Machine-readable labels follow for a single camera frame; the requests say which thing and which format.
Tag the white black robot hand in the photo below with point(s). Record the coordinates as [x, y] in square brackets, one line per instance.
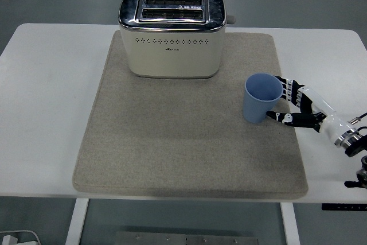
[318, 100]

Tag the blue plastic cup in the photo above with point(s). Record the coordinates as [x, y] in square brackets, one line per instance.
[253, 107]

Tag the black table control panel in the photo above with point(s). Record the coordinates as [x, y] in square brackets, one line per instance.
[344, 207]

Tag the white table leg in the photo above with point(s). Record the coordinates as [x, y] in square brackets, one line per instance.
[290, 225]
[76, 222]

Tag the cream chrome two-slot toaster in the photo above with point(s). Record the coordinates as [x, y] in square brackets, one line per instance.
[172, 55]

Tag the beige felt mat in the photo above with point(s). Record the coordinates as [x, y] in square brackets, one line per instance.
[172, 156]

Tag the grey metal plate with screws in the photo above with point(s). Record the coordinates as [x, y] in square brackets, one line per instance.
[186, 239]

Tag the white plug block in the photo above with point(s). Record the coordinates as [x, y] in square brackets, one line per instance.
[8, 240]

